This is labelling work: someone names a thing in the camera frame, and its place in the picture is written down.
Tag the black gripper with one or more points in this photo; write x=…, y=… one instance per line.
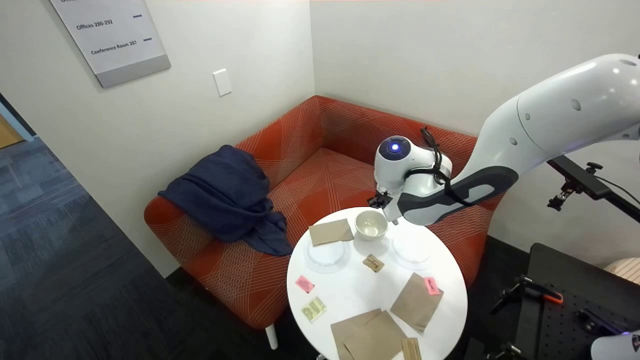
x=380, y=199

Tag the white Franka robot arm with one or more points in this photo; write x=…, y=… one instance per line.
x=567, y=112

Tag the white ceramic bowl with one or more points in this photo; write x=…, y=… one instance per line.
x=371, y=226

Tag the orange red sofa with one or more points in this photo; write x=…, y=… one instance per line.
x=332, y=167

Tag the brown paper napkin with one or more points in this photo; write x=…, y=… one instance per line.
x=331, y=233

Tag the small brown sugar packet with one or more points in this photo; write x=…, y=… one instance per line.
x=372, y=264

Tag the small clear plastic lid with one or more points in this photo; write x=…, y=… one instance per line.
x=327, y=255

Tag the round white table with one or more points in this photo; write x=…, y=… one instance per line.
x=332, y=287

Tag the pink sweetener packet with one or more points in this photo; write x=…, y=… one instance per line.
x=305, y=285
x=431, y=287

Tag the green sweetener packet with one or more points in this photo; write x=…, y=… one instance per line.
x=313, y=309

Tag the brown cardboard piece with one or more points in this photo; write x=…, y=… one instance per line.
x=367, y=337

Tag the small brown paper piece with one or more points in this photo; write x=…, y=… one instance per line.
x=410, y=348

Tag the navy blue blanket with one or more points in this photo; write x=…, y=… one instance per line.
x=227, y=192

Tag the white sofa leg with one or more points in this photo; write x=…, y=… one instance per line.
x=272, y=339

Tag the black perforated work table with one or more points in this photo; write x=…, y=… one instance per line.
x=573, y=320

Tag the beige striped cushion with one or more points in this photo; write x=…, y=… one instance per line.
x=624, y=271

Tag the grey rounded object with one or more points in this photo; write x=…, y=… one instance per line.
x=616, y=348

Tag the white wall switch plate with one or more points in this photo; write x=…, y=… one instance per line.
x=222, y=82

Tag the black camera on mount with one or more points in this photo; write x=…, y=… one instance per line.
x=581, y=179

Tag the grey wall sign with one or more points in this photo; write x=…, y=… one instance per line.
x=113, y=41

